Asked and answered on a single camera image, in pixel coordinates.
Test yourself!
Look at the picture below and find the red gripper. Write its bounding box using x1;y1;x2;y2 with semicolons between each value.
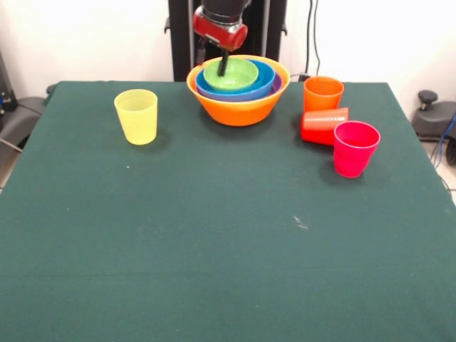
192;6;249;78

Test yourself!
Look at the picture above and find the green bowl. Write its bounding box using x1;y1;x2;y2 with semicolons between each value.
203;58;260;90

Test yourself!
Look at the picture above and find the light orange bowl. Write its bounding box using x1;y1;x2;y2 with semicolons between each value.
186;55;291;127

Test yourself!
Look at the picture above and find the deep blue bowl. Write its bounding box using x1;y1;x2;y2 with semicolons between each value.
195;59;277;100

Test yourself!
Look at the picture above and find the purple bowl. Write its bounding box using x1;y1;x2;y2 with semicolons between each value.
195;73;284;103

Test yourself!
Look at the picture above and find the yellow cup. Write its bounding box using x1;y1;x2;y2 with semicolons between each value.
113;88;158;146

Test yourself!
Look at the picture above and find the red cup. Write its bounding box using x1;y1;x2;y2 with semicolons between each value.
301;107;350;146

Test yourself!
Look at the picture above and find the orange cup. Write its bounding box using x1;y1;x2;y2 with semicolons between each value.
303;76;345;115

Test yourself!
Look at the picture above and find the pink cup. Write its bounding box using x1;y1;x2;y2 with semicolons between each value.
333;120;381;179

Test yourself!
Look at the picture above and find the grey floor equipment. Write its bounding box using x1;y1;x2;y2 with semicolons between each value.
0;49;47;149

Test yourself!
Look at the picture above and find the grey machine base with knob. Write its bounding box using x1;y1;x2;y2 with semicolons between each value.
413;90;456;143

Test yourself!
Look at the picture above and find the dark green tablecloth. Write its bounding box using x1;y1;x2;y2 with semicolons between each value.
0;80;456;342

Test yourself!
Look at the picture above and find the black wall cable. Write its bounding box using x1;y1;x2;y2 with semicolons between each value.
305;0;313;74
306;0;321;78

